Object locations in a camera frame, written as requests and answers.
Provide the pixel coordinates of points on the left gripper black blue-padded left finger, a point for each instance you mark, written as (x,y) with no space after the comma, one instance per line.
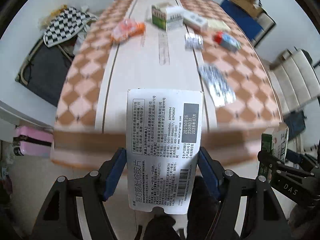
(58,217)

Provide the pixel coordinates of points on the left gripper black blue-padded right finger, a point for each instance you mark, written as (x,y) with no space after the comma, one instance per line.
(264,218)

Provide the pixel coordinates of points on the silver pill blister pack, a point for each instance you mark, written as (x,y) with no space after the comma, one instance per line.
(220,91)

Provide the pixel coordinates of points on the white medicine box printed text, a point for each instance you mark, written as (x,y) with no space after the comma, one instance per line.
(163,135)

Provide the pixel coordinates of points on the red and blue box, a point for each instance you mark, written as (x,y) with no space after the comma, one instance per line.
(227,41)

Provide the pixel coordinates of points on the long white Doctor box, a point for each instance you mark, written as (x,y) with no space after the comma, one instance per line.
(195,21)

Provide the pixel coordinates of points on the green and white box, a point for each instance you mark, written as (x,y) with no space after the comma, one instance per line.
(166,16)

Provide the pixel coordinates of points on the pink suitcase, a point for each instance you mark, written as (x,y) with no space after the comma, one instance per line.
(31,141)

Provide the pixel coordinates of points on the white padded chair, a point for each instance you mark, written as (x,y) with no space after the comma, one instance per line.
(295,82)

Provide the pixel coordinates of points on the checkered pink tablecloth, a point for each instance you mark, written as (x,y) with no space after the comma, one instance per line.
(91,114)

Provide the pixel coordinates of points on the blue board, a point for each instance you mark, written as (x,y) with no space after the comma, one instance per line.
(248,25)

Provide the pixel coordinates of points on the small silver blister pack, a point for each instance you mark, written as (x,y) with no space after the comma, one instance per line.
(194,41)

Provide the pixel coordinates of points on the yellow paper sheet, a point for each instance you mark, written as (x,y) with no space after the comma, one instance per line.
(217,25)

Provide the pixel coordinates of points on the cardboard box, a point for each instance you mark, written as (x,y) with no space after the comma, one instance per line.
(252,7)

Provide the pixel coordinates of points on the black white checkered cloth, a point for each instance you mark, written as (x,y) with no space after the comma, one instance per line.
(66,25)

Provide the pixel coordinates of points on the orange plastic wrapper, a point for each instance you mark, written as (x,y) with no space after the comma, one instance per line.
(126,29)

